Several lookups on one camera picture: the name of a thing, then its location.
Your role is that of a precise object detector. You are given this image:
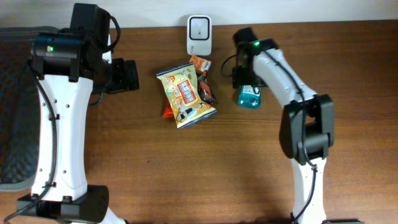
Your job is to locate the blue mouthwash bottle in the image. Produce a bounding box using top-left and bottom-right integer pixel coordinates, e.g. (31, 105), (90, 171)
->
(238, 85), (261, 110)

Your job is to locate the black red snack wrapper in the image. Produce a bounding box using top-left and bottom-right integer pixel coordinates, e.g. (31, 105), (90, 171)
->
(197, 70), (218, 106)

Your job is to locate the small orange tissue pack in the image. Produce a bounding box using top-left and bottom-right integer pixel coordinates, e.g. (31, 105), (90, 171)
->
(189, 55), (211, 72)

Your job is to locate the yellow snack bag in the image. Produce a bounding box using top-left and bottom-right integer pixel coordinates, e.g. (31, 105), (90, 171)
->
(156, 62), (217, 129)

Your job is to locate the red candy bag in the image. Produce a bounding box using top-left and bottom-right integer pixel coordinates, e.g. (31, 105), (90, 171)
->
(163, 101), (174, 118)

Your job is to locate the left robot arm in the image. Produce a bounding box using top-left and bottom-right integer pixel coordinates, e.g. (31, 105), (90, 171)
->
(16, 3), (139, 223)

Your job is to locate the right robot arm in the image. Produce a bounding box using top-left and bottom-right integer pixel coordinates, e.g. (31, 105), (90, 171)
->
(232, 27), (335, 223)

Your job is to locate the grey plastic basket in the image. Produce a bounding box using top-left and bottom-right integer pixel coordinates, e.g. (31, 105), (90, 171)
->
(1, 26), (58, 192)

